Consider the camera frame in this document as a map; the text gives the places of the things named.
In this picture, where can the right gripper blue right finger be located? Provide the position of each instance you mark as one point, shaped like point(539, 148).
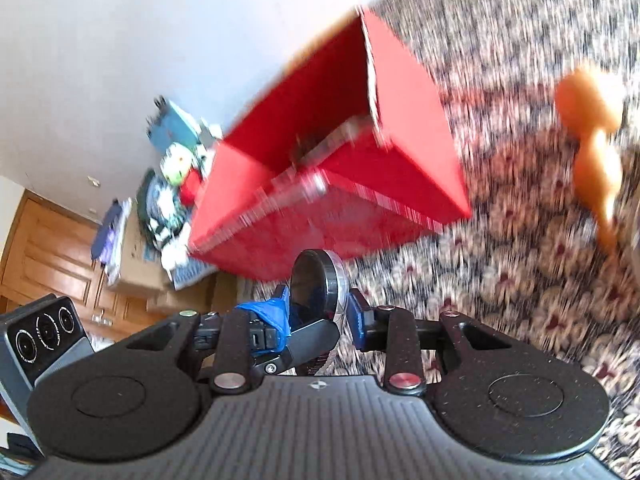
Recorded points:
point(359, 318)

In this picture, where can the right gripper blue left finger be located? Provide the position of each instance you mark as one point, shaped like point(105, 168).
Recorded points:
point(272, 316)

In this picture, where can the clear tape roll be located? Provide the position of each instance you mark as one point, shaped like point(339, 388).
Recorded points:
point(336, 284)

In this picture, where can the black magnifier lens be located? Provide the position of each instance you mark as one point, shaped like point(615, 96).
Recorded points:
point(313, 336)

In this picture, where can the wooden door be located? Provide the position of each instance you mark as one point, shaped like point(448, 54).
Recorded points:
point(48, 252)

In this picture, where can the blue floral towel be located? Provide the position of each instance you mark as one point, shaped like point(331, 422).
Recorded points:
point(191, 273)

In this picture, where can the brown cardboard boxes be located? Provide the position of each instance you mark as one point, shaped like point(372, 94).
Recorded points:
point(139, 274)

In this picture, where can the red cardboard box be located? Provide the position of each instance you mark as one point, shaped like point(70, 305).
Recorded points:
point(350, 150)

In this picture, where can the green frog plush toy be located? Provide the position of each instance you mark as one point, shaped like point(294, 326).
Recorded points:
point(177, 162)

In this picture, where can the blue paper bag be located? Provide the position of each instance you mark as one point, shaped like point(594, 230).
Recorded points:
point(173, 125)

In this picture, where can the patterned black white cloth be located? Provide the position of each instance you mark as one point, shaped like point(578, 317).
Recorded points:
point(527, 262)

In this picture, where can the orange gourd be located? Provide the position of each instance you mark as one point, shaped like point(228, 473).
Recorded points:
point(590, 104)

